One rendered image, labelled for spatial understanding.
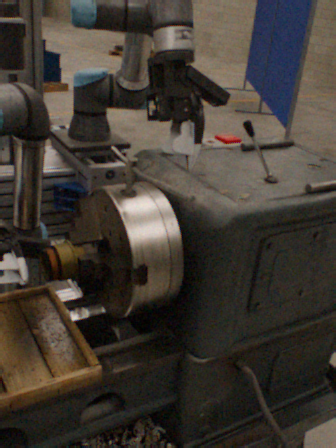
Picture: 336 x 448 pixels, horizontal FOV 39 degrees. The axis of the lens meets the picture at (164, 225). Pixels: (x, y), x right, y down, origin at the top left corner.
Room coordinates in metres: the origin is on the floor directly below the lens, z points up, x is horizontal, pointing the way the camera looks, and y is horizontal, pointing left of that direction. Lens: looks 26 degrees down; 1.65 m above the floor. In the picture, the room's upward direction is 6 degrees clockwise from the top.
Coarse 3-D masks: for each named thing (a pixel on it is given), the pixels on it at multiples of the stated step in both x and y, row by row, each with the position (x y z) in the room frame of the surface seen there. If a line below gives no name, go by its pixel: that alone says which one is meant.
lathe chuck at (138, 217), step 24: (96, 192) 1.03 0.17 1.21; (120, 192) 0.99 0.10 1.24; (144, 192) 1.01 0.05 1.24; (120, 216) 0.92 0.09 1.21; (144, 216) 0.93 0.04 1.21; (120, 240) 0.92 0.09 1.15; (144, 240) 0.89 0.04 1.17; (144, 264) 0.87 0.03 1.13; (168, 264) 0.90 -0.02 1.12; (120, 288) 0.90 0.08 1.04; (144, 288) 0.86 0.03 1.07; (120, 312) 0.90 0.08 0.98
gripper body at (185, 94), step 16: (160, 64) 0.92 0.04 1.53; (176, 64) 0.92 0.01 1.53; (160, 80) 0.90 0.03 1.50; (176, 80) 0.91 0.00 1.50; (160, 96) 0.88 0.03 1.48; (176, 96) 0.87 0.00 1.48; (192, 96) 0.89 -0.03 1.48; (160, 112) 0.87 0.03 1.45; (176, 112) 0.87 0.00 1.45; (192, 112) 0.89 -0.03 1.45
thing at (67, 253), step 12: (48, 252) 0.90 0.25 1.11; (60, 252) 0.91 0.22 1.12; (72, 252) 0.91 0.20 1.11; (84, 252) 0.94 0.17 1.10; (48, 264) 0.88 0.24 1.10; (60, 264) 0.89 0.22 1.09; (72, 264) 0.90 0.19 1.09; (48, 276) 0.88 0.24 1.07; (60, 276) 0.89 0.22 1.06; (72, 276) 0.90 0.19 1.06
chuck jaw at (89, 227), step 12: (84, 204) 1.02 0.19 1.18; (96, 204) 1.04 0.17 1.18; (84, 216) 1.00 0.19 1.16; (96, 216) 1.01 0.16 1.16; (72, 228) 1.00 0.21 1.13; (84, 228) 0.98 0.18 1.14; (96, 228) 1.00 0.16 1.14; (72, 240) 0.95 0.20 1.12; (84, 240) 0.96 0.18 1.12; (96, 240) 0.98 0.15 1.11
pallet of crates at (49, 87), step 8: (48, 56) 8.04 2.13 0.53; (56, 56) 8.16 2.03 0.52; (48, 64) 8.05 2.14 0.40; (56, 64) 8.16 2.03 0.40; (48, 72) 8.02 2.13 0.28; (56, 72) 8.12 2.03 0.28; (48, 80) 8.02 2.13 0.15; (56, 80) 8.12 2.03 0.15; (48, 88) 7.81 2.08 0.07; (56, 88) 7.92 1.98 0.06; (64, 88) 8.03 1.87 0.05
